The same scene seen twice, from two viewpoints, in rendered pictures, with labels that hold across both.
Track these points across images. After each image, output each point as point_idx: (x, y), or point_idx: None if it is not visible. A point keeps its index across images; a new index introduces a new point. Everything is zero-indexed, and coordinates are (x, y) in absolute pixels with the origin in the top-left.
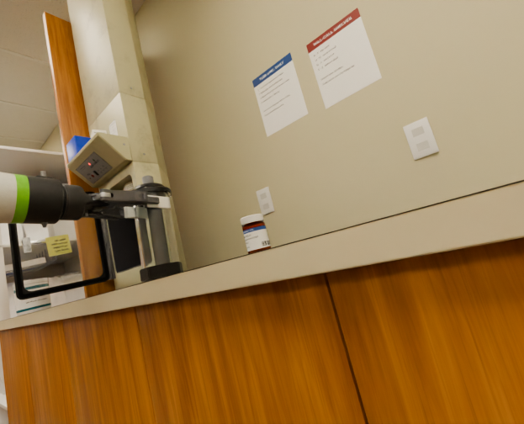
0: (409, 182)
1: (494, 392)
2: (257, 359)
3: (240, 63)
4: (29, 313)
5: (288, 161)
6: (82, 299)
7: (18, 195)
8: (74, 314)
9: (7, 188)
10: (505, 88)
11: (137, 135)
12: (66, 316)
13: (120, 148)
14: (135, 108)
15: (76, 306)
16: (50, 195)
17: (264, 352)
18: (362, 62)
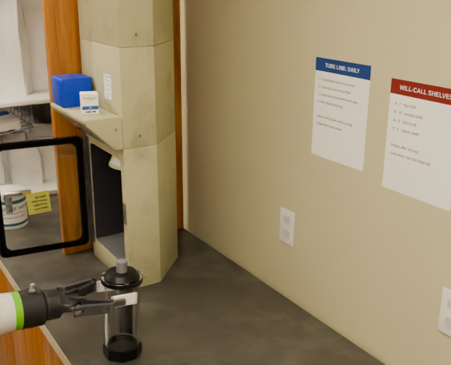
0: (425, 343)
1: None
2: None
3: (309, 11)
4: (11, 275)
5: (323, 206)
6: (56, 342)
7: (17, 323)
8: (50, 342)
9: (10, 321)
10: None
11: (135, 111)
12: (43, 332)
13: (111, 136)
14: (138, 66)
15: (51, 340)
16: (38, 318)
17: None
18: (439, 171)
